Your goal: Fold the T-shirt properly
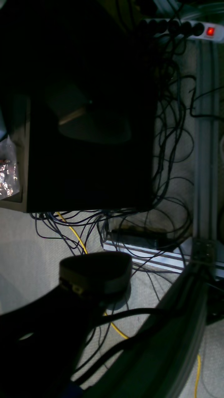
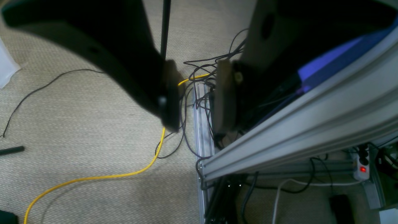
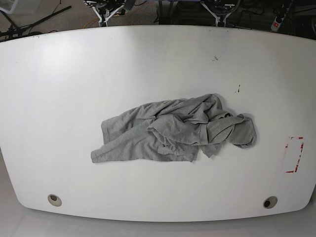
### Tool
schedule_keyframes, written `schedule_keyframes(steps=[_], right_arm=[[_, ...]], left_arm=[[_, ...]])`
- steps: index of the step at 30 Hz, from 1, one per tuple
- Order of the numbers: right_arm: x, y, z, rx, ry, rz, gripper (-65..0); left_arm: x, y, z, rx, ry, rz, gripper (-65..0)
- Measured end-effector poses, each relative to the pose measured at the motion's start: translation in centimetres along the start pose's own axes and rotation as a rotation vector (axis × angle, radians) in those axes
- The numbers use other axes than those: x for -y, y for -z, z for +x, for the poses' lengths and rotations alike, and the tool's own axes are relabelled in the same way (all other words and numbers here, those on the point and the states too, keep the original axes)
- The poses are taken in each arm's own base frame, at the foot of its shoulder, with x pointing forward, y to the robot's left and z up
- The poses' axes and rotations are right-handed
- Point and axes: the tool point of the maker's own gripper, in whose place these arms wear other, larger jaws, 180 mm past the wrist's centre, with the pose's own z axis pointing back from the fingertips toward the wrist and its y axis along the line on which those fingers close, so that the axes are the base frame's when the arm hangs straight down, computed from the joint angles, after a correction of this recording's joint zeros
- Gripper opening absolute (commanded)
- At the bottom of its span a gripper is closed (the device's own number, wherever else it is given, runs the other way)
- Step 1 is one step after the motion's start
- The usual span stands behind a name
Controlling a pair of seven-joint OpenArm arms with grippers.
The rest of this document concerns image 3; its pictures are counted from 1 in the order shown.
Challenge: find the white power strip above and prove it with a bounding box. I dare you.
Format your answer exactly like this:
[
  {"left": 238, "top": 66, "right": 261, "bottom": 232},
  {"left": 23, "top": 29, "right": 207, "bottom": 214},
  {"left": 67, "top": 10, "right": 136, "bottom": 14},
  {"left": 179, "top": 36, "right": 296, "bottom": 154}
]
[{"left": 271, "top": 0, "right": 294, "bottom": 32}]

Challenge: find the left table cable grommet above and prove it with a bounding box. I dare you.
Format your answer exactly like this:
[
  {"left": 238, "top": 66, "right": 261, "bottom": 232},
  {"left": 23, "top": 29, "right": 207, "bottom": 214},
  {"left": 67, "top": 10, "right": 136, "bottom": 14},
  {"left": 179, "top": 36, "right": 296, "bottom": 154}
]
[{"left": 47, "top": 194, "right": 62, "bottom": 207}]

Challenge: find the right table cable grommet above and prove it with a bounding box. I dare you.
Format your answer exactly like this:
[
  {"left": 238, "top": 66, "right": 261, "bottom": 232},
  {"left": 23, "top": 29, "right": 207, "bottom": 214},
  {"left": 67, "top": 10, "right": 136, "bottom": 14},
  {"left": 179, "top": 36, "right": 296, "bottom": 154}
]
[{"left": 263, "top": 196, "right": 278, "bottom": 209}]

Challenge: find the table cable grommet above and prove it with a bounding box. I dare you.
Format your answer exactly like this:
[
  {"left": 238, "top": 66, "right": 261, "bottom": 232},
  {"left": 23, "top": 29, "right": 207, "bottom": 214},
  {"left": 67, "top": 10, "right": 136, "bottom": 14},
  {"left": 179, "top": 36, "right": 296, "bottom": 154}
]
[
  {"left": 263, "top": 196, "right": 278, "bottom": 209},
  {"left": 47, "top": 194, "right": 62, "bottom": 207}
]

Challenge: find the grey T-shirt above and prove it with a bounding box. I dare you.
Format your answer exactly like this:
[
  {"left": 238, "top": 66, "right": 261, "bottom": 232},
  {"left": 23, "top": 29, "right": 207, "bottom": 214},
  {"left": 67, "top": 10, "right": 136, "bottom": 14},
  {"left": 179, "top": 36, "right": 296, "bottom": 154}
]
[{"left": 91, "top": 94, "right": 257, "bottom": 163}]

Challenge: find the yellow cable on floor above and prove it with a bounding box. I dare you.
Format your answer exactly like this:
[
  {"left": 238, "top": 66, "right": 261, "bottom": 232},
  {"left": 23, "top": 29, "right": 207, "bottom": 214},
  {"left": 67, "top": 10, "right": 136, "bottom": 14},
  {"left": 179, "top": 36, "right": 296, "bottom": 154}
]
[{"left": 83, "top": 18, "right": 99, "bottom": 28}]

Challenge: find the white arm base frame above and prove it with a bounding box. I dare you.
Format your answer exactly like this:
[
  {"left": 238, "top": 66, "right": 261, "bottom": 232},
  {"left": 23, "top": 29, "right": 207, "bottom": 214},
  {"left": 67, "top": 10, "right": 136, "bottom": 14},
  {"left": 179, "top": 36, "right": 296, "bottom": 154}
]
[
  {"left": 200, "top": 0, "right": 241, "bottom": 27},
  {"left": 83, "top": 0, "right": 126, "bottom": 27}
]

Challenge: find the red tape rectangle marking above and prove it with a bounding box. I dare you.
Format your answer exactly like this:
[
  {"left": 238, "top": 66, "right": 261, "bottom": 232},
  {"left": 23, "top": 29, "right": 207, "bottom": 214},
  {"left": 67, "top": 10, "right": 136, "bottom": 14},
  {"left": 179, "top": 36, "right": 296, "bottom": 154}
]
[{"left": 283, "top": 137, "right": 304, "bottom": 173}]

